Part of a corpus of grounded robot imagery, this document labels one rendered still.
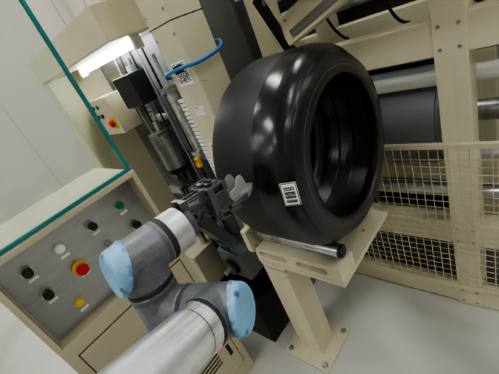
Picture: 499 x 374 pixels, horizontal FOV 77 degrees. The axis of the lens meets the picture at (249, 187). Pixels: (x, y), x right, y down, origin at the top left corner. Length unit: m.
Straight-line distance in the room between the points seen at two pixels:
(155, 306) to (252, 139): 0.41
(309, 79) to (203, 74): 0.40
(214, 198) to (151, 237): 0.15
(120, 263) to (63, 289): 0.73
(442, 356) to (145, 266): 1.51
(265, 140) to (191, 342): 0.45
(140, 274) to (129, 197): 0.74
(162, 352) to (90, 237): 0.87
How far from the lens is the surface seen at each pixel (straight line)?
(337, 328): 1.95
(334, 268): 1.02
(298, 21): 1.25
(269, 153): 0.73
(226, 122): 0.84
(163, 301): 0.62
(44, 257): 1.25
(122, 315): 1.36
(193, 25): 1.09
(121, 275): 0.58
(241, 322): 0.55
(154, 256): 0.60
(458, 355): 1.85
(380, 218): 1.25
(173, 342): 0.46
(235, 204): 0.70
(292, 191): 0.73
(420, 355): 1.84
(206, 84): 1.07
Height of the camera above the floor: 1.58
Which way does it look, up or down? 26 degrees down
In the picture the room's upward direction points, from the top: 24 degrees counter-clockwise
